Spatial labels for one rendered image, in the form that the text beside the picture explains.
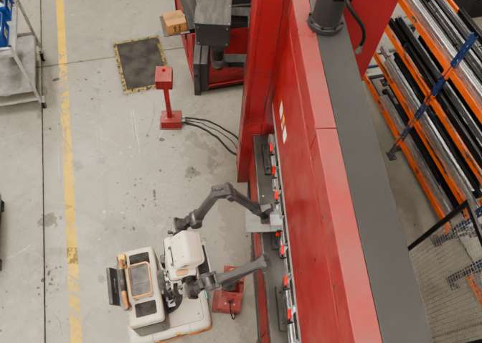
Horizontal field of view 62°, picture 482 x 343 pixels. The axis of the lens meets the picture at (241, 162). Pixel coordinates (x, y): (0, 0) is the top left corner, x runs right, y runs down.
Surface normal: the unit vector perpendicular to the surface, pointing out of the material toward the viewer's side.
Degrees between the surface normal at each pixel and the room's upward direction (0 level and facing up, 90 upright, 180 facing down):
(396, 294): 0
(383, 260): 0
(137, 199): 0
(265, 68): 90
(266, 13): 90
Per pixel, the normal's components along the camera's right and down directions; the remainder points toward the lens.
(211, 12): 0.05, -0.51
